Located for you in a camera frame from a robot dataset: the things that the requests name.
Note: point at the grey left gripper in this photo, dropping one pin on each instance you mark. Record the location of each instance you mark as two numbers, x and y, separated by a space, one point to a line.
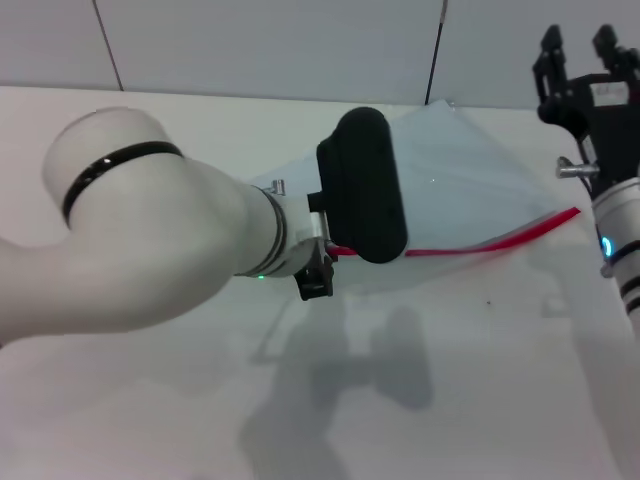
314 255

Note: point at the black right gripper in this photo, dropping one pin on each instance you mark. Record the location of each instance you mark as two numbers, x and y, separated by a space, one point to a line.
605 130

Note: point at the transparent document bag red zip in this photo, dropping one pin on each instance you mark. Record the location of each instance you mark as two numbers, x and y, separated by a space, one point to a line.
460 200

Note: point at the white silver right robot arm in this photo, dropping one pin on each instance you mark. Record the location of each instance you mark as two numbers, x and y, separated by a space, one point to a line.
622 235

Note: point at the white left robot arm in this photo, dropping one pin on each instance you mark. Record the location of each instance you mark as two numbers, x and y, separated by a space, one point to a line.
145 240

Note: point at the black white wrist camera box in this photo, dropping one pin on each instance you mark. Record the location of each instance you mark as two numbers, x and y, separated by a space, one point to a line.
362 185

